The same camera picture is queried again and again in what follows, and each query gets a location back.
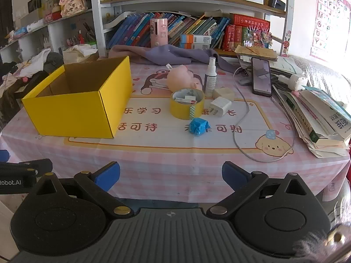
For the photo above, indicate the pink squishy toy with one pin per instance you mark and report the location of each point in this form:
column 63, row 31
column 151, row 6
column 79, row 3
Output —
column 179, row 78

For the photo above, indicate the pink cat figurine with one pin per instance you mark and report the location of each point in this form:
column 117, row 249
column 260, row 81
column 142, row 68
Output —
column 72, row 1

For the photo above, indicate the brown paper envelope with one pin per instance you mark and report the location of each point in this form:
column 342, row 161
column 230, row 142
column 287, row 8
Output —
column 255, row 51

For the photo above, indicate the row of blue books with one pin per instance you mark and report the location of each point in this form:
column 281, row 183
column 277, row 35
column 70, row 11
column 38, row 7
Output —
column 131, row 30

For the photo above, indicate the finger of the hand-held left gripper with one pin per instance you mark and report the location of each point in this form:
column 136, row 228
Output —
column 33, row 165
column 3, row 155

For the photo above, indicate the red capped jar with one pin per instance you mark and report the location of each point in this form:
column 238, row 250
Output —
column 56, row 12

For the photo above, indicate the white bookshelf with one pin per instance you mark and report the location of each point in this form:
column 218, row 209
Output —
column 96, row 19

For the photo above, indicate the lavender cloth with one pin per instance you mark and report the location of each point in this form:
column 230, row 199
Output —
column 170, row 54

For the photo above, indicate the pile of books and papers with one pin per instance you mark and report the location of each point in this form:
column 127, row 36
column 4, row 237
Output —
column 315, row 123

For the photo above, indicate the pile of clothes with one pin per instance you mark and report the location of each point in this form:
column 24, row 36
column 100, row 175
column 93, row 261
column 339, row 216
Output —
column 35, row 60

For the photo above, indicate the grey fleece blanket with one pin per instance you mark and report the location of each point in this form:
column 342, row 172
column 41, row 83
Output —
column 326, row 71

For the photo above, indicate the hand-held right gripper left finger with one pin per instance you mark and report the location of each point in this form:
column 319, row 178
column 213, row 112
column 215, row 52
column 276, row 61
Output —
column 107, row 173

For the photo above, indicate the yellow cardboard box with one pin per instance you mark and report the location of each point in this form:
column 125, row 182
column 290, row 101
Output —
column 68, row 115

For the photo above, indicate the red books set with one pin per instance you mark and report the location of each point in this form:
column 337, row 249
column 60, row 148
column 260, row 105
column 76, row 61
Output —
column 246, row 20

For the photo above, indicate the small white printed box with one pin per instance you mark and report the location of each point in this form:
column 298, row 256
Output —
column 185, row 99

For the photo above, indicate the blue tape wad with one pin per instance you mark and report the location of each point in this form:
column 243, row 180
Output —
column 199, row 126

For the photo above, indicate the white charger plug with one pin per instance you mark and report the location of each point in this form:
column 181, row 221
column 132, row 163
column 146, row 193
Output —
column 220, row 106

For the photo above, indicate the yellow tape roll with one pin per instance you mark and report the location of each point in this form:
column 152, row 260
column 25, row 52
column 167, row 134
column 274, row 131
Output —
column 179, row 111

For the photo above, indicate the pink cylindrical container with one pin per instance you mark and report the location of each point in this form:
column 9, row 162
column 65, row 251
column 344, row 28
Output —
column 158, row 33

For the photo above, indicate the cream tissue box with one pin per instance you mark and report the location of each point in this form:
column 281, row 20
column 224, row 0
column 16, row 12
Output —
column 79, row 53

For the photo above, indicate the mauve cloth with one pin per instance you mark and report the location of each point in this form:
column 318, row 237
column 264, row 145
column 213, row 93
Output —
column 123, row 52

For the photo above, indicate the orange blue white carton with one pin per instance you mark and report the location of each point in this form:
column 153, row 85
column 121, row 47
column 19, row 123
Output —
column 196, row 39
column 192, row 46

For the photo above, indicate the white rabbit pen holder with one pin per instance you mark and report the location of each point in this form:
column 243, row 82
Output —
column 48, row 43

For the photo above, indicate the small black device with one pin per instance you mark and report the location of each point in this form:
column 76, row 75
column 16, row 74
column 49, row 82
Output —
column 277, row 1

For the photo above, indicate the white foam blocks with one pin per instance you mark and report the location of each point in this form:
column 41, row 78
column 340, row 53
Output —
column 224, row 93

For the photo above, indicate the wall poster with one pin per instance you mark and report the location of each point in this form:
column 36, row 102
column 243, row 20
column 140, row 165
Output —
column 329, row 19

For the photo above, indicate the white low shelf unit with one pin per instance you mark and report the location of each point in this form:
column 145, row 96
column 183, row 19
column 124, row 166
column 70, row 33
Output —
column 54, row 33

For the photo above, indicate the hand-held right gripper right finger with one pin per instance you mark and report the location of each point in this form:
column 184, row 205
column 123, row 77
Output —
column 234, row 174

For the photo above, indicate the dark smartphone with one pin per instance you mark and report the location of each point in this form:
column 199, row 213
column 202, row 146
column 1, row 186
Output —
column 261, row 76

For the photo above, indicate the small spray bottle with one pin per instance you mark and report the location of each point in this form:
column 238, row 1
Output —
column 210, row 79

